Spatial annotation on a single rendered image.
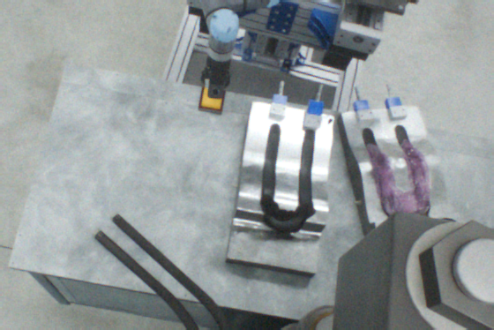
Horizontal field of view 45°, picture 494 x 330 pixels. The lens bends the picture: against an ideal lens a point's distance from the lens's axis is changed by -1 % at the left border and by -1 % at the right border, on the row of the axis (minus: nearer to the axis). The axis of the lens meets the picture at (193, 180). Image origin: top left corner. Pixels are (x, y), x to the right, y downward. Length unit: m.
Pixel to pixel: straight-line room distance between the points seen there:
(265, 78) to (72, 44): 0.97
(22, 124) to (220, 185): 1.29
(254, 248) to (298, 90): 1.15
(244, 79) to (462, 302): 2.24
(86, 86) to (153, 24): 1.15
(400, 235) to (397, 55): 2.68
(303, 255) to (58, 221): 0.73
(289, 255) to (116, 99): 0.75
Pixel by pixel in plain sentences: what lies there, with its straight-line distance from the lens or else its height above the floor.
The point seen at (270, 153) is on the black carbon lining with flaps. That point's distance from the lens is 1.85.
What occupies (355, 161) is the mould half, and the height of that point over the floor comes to 0.88.
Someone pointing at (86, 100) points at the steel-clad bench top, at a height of 0.80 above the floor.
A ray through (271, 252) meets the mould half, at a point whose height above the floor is 0.86.
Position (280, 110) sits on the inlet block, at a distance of 1.87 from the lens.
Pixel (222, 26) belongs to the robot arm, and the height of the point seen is 1.22.
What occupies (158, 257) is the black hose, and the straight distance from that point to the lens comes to 1.72.
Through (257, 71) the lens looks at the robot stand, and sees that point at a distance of 2.76.
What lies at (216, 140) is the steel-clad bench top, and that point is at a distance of 1.93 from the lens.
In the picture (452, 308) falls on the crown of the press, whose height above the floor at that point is 2.04.
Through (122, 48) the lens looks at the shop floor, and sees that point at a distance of 3.04.
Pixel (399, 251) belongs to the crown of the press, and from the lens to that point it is 0.61.
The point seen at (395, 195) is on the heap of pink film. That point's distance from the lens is 1.89.
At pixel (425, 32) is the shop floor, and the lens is 3.39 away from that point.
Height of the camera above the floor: 2.55
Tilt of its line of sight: 69 degrees down
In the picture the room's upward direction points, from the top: 8 degrees clockwise
